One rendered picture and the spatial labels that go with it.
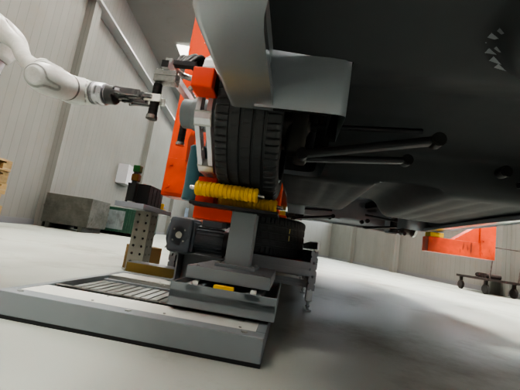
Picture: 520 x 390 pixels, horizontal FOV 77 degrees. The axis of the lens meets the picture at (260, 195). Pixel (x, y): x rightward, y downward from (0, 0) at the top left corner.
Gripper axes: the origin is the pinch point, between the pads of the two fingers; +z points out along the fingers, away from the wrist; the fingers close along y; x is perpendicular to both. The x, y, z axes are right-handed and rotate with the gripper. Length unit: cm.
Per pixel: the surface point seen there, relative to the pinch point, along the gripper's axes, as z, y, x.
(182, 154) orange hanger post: -8, -60, -6
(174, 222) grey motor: 3, -39, -46
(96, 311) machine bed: 7, 23, -76
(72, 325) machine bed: 1, 23, -81
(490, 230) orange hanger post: 268, -253, -1
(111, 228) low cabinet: -366, -638, -69
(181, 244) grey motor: 8, -39, -56
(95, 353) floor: 15, 34, -83
